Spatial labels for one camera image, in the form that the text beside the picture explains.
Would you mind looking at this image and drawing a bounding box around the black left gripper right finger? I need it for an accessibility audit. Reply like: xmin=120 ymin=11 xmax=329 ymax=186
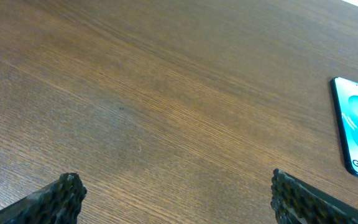
xmin=270 ymin=169 xmax=358 ymax=224

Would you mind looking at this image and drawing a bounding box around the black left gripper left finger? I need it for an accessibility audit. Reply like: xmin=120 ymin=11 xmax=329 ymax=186
xmin=0 ymin=173 xmax=87 ymax=224

